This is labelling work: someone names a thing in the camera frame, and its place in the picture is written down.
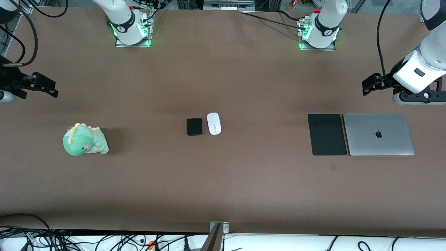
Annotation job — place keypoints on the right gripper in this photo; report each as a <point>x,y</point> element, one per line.
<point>7,78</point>

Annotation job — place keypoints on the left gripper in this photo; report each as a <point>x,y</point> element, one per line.
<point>386,81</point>

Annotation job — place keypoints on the white computer mouse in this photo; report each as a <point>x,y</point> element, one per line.
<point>213,123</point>

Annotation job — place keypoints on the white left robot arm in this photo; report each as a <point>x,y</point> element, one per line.
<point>322,28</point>

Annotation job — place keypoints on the black mouse pad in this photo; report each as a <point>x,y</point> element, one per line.
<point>327,134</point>

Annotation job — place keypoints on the black phone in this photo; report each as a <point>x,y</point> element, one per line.
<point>194,127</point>

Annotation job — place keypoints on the silver laptop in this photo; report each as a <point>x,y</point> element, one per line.
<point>378,134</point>

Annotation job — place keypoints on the green dinosaur plush toy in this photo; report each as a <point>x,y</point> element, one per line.
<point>83,141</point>

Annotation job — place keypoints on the orange plug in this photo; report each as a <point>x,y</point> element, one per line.
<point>151,245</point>

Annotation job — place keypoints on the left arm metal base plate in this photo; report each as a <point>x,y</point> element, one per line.
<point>331,46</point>

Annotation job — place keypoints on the aluminium frame profile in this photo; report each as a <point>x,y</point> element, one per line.
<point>33,5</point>

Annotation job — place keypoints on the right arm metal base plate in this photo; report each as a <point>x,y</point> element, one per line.
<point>146,41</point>

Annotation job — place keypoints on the aluminium frame with sockets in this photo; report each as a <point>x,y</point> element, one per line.
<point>228,5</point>

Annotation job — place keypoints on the metal bracket post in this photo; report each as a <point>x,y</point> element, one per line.
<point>216,237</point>

